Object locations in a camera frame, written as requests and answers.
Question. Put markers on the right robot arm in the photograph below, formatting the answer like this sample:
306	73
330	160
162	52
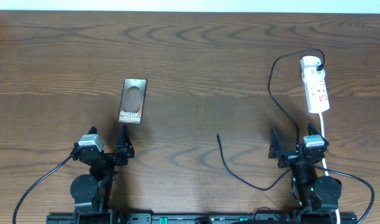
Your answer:
318	195

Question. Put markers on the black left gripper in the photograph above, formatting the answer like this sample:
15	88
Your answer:
107	157

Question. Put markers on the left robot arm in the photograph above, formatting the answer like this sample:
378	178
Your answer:
91	192

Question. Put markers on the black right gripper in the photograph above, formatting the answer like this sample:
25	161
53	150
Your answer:
275	152

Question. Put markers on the white power strip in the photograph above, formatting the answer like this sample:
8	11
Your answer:
314	84

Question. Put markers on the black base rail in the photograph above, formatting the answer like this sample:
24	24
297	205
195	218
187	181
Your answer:
147	218

